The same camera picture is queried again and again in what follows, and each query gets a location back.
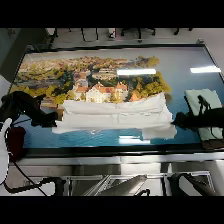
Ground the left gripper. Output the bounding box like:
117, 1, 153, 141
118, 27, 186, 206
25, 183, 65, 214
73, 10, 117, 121
41, 112, 60, 129

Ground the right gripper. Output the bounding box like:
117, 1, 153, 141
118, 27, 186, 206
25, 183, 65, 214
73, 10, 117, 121
171, 111, 192, 131

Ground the white shirt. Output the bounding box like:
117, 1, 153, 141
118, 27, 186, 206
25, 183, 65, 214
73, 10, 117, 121
51, 92, 178, 141

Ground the pale green garment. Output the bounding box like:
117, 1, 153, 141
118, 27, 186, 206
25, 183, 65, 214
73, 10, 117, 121
184, 88, 224, 142

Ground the brown garment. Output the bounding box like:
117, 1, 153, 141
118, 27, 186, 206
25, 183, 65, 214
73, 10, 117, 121
199, 138, 224, 151

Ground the dark red garment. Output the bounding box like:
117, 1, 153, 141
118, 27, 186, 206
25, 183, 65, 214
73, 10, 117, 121
6, 126, 27, 162

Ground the black office chair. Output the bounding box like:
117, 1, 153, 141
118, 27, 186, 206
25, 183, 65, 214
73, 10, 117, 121
119, 27, 158, 41

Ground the black cable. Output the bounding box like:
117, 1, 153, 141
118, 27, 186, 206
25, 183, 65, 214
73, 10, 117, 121
4, 125, 50, 197

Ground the silver frame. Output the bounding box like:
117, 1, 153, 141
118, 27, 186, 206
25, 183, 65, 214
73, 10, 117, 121
0, 151, 224, 197

